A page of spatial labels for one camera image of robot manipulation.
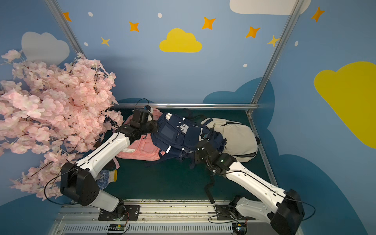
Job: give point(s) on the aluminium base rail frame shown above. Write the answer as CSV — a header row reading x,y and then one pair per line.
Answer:
x,y
157,217

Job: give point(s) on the rear horizontal aluminium bar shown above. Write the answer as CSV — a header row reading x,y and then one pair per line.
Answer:
x,y
206,106

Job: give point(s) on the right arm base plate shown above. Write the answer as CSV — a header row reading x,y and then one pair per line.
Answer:
x,y
228,212

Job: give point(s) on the right green circuit board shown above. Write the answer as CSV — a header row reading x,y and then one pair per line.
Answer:
x,y
239,229

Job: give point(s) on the right aluminium frame post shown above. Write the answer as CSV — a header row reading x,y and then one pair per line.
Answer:
x,y
288,29

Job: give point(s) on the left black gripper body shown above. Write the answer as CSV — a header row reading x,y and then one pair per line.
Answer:
x,y
151,126

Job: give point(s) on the left green circuit board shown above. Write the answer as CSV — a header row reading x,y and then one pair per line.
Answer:
x,y
116,228

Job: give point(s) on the blue patterned cloth item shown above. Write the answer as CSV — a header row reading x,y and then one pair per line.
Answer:
x,y
105,177

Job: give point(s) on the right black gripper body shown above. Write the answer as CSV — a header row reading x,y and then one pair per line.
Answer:
x,y
202,148

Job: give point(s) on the green circuit board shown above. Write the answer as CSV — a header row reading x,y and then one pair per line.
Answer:
x,y
116,228
239,229

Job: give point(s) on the beige backpack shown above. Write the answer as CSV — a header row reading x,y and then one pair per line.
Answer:
x,y
242,143

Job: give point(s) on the pink backpack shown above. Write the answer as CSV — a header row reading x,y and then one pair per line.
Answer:
x,y
142,149

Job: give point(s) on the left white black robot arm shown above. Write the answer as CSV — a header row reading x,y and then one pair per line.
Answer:
x,y
78,180

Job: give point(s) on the aluminium frame post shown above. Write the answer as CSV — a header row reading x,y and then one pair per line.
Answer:
x,y
288,29
58,14

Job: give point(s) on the left aluminium frame post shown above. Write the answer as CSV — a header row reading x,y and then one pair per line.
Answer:
x,y
58,14

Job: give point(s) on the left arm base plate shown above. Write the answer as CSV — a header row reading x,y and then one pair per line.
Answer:
x,y
121,213

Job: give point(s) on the navy blue backpack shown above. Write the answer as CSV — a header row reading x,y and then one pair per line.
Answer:
x,y
177,137

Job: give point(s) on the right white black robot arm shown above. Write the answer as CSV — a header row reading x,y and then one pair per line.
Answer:
x,y
283,210

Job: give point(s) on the right side floor rail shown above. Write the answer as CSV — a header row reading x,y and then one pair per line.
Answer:
x,y
263,154

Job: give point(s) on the pink cherry blossom tree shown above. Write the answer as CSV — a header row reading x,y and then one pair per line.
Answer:
x,y
60,113

